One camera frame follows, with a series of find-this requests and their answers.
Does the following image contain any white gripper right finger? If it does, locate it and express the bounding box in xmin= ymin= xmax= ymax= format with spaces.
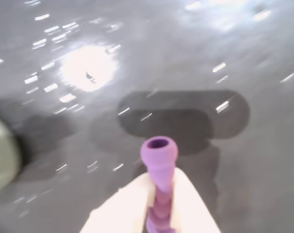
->
xmin=172 ymin=166 xmax=221 ymax=233

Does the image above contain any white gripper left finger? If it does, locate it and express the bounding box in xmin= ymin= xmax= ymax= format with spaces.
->
xmin=79 ymin=172 xmax=157 ymax=233

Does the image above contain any purple pen grip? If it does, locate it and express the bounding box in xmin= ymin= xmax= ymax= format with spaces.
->
xmin=139 ymin=135 xmax=180 ymax=233

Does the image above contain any pale green steel-rimmed mug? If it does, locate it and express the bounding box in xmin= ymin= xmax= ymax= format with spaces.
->
xmin=0 ymin=113 xmax=23 ymax=198

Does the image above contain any black table mat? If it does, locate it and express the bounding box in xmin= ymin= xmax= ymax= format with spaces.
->
xmin=0 ymin=0 xmax=294 ymax=233

